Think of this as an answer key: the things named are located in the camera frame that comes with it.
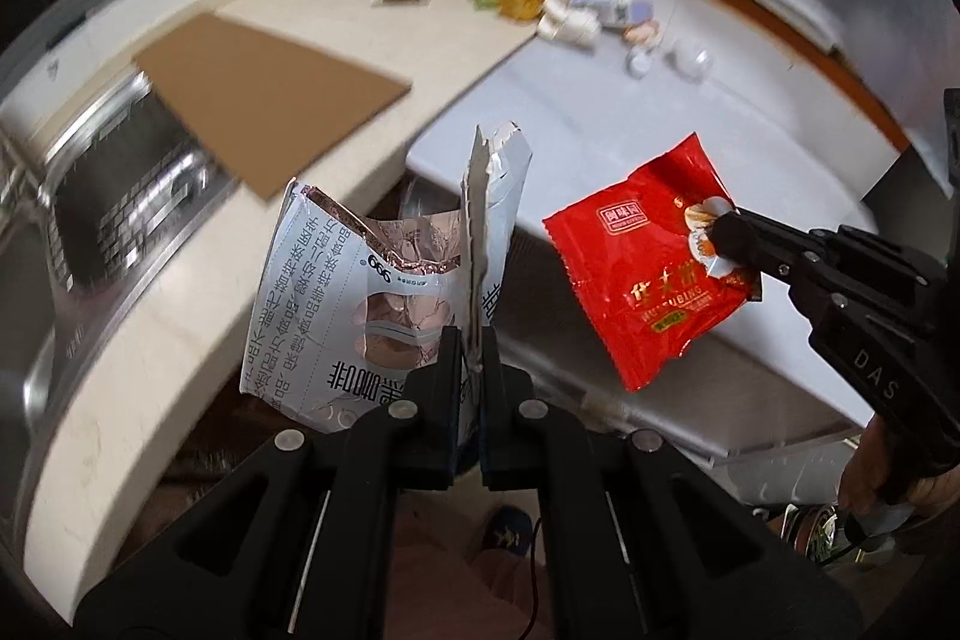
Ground red snack packet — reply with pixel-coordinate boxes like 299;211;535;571
541;131;762;392

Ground white crumpled paper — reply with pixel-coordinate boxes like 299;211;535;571
536;0;601;49

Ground torn white foil-lined carton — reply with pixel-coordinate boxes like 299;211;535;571
240;119;533;453

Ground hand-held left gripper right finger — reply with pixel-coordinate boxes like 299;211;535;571
481;329;880;640

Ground thin black cable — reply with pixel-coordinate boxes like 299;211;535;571
521;518;542;640

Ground brown cardboard sheet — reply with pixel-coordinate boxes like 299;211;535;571
133;12;413;202

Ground stainless steel sink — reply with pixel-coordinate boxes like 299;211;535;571
0;70;241;401

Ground person's right hand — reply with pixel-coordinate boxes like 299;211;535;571
838;419;960;555

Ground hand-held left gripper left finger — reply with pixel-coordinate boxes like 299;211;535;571
75;325;466;640

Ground white box with blue circles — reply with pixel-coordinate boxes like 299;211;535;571
570;0;653;30

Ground dark patterned shoe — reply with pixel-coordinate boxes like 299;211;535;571
480;509;533;555

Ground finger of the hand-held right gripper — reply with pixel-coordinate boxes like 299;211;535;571
712;211;818;283
741;269;797;305

